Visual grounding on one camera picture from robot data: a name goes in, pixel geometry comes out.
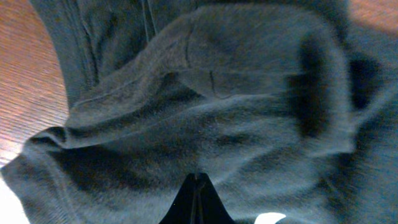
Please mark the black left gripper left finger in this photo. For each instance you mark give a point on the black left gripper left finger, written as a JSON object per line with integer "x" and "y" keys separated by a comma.
{"x": 184, "y": 207}

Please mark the dark green t-shirt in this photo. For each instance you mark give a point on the dark green t-shirt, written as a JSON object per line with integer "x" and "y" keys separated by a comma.
{"x": 287, "y": 106}

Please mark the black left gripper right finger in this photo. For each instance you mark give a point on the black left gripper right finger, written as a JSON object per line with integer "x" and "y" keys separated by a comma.
{"x": 209, "y": 207}

